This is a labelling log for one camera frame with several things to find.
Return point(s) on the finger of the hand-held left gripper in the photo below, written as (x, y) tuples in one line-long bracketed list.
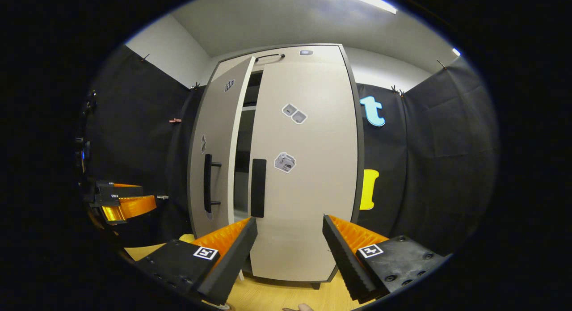
[(134, 206), (125, 191)]

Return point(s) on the white and grey cabinet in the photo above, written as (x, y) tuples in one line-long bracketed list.
[(246, 136)]

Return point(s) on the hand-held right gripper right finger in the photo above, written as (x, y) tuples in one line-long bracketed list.
[(344, 257)]

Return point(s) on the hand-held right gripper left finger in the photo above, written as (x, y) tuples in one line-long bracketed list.
[(232, 257)]

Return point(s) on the small ceiling light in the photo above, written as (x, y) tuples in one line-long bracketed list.
[(456, 52)]

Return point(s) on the yellow round coaster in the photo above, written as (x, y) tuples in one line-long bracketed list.
[(187, 238)]

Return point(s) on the black cloth clip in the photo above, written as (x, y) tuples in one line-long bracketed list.
[(144, 57), (441, 63), (195, 86)]

